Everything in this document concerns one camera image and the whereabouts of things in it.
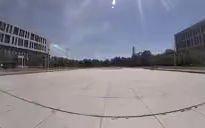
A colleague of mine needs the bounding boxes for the white building with window rows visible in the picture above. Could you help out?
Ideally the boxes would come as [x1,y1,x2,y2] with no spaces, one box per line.
[0,16,51,69]

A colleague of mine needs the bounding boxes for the row of trees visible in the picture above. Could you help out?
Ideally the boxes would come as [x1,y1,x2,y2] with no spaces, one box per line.
[46,49,178,68]

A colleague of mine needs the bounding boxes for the grey multi-storey building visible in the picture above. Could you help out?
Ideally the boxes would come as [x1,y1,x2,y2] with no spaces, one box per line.
[173,13,205,67]

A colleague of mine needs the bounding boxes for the pale concrete slab plaza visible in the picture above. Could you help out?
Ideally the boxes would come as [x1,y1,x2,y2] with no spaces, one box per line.
[0,67,205,128]

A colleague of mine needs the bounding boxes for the thin tower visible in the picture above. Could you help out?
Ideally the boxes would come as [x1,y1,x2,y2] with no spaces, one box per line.
[131,45,136,58]

